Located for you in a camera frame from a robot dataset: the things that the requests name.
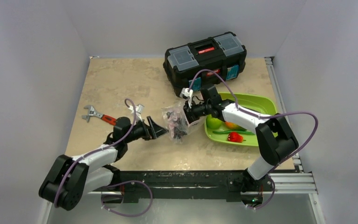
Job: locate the green orange fake mango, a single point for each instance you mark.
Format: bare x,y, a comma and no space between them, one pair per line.
233,126

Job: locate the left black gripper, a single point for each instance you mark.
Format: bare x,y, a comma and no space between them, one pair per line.
156,130

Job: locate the red handled adjustable wrench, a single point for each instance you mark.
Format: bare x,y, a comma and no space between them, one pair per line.
92,112

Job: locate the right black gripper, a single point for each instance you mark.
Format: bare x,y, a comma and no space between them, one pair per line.
189,112

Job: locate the green fake bean pod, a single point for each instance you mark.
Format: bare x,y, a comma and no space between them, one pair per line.
233,131

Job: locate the clear zip top bag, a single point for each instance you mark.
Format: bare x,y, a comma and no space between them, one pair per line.
190,127

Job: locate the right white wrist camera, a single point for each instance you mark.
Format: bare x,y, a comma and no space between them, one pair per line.
187,93

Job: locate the black plastic toolbox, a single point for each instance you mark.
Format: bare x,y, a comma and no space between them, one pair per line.
207,61

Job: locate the black metal base frame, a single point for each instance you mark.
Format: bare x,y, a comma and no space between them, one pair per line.
228,185

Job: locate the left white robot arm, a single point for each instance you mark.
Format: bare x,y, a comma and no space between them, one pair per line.
71,177

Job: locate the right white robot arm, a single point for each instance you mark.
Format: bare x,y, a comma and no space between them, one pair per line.
276,139

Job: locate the green fake apple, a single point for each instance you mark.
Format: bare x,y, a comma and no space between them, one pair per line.
213,123

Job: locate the green plastic tray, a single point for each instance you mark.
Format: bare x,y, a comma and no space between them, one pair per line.
256,103

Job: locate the dark purple fake grapes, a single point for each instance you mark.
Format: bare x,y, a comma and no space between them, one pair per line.
176,125

